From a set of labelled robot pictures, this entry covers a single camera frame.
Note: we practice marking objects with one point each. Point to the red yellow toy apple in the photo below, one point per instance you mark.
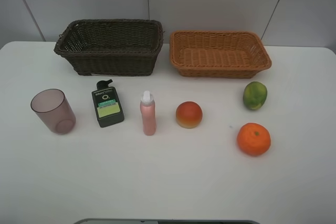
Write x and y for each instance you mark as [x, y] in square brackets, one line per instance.
[189, 115]

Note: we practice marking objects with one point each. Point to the green toy mango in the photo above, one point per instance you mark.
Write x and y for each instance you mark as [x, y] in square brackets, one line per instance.
[255, 95]

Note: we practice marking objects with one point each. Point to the dark brown wicker basket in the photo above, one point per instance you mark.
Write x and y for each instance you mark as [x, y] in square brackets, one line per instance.
[111, 47]

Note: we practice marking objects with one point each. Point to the black lotion pump bottle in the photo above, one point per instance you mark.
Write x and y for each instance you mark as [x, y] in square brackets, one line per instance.
[107, 104]

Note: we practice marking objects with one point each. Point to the orange toy tangerine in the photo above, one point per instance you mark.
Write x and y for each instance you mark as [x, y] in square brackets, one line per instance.
[253, 139]

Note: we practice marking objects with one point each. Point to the translucent pink plastic cup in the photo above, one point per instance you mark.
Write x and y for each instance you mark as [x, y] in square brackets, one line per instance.
[52, 107]

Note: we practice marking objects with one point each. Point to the pink spray bottle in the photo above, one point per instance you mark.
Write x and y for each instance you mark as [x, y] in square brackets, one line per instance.
[147, 108]

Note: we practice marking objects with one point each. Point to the orange wicker basket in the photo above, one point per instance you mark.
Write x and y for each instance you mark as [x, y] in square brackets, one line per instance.
[218, 54]

